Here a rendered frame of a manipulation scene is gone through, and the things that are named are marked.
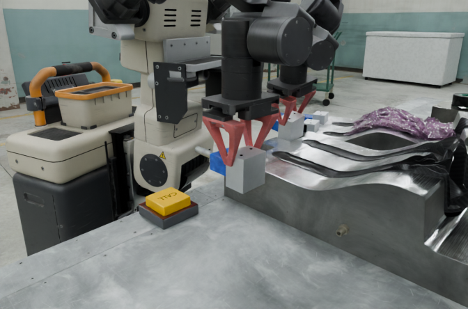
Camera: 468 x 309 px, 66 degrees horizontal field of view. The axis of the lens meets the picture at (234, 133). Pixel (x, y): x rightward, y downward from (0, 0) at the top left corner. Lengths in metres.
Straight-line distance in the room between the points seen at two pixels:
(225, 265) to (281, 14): 0.36
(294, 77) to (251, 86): 0.28
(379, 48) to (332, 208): 7.16
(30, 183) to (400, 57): 6.93
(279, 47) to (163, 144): 0.69
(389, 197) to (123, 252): 0.41
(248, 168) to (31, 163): 0.83
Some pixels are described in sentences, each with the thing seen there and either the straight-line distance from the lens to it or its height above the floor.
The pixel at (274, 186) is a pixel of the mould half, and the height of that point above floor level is 0.87.
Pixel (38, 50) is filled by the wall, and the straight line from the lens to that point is 6.06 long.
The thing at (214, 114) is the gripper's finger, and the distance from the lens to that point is 0.50.
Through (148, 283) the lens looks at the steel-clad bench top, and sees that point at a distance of 0.56.
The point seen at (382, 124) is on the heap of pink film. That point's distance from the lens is 0.96.
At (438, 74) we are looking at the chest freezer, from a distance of 7.34.
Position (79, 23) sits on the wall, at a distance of 6.24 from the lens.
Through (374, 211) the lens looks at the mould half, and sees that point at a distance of 0.57.
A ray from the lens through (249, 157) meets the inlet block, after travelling 0.52.
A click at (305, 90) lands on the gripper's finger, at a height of 1.01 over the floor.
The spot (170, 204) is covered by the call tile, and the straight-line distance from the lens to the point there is 0.66.
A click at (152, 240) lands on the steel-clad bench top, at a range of 0.64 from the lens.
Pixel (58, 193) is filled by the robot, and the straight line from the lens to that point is 1.19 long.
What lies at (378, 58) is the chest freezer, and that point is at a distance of 7.72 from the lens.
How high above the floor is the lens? 1.15
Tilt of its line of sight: 17 degrees down
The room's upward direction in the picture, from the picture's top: straight up
